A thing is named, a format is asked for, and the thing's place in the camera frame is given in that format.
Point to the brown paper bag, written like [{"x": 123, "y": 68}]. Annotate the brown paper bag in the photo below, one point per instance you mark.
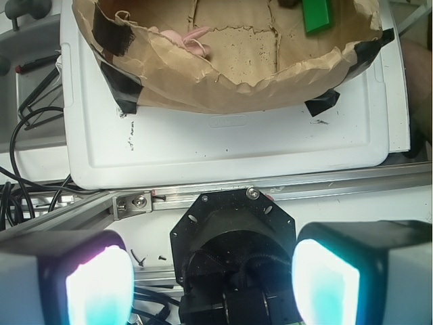
[{"x": 260, "y": 55}]

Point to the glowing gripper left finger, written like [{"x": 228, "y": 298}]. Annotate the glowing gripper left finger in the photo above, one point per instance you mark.
[{"x": 66, "y": 277}]

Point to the metal corner bracket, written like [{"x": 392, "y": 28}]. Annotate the metal corner bracket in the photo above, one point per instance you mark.
[{"x": 130, "y": 204}]

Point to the green plastic block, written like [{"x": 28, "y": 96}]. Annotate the green plastic block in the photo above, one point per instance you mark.
[{"x": 317, "y": 16}]

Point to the black tape piece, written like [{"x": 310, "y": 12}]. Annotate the black tape piece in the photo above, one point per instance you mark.
[{"x": 125, "y": 88}]

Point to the aluminium frame rail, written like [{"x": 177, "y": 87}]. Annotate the aluminium frame rail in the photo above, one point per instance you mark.
[{"x": 93, "y": 210}]

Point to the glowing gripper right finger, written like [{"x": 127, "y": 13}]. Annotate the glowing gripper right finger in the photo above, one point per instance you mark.
[{"x": 365, "y": 272}]

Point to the pink plush bunny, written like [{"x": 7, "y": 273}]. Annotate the pink plush bunny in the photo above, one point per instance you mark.
[{"x": 190, "y": 41}]

